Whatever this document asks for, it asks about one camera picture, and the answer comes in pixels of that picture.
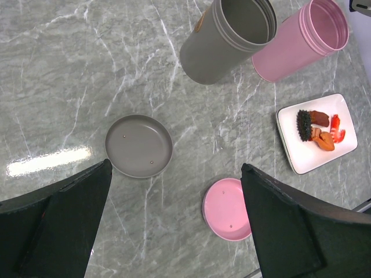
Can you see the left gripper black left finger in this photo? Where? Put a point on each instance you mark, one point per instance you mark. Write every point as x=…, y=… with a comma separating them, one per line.
x=50, y=232

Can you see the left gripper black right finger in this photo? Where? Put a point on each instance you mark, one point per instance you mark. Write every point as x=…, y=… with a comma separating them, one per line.
x=298, y=235

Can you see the orange chicken wing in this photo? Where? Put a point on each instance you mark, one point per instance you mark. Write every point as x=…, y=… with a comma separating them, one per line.
x=324, y=140

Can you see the black spiky sea cucumber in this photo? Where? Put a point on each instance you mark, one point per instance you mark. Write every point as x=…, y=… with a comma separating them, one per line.
x=304, y=122

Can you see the brown meat slice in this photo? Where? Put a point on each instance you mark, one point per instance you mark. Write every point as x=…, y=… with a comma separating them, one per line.
x=319, y=118

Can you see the pink round lid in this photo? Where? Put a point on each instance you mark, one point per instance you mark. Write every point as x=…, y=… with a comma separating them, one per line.
x=224, y=210

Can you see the white rectangular plate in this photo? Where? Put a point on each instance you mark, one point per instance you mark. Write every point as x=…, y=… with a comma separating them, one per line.
x=306, y=156

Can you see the small orange meat piece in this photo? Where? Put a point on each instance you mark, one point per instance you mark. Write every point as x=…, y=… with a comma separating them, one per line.
x=315, y=132

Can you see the red shrimp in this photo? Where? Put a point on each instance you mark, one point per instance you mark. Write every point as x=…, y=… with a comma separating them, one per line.
x=335, y=131

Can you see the grey round lid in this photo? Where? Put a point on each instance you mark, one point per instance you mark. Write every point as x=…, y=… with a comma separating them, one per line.
x=139, y=146

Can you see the pink cylindrical container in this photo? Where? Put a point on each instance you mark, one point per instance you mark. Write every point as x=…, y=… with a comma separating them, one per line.
x=317, y=30

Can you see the grey cylindrical container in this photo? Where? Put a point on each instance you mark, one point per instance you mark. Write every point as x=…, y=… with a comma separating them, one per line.
x=226, y=35

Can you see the aluminium right side rail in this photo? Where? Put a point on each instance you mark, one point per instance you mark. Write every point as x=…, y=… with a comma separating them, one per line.
x=365, y=207

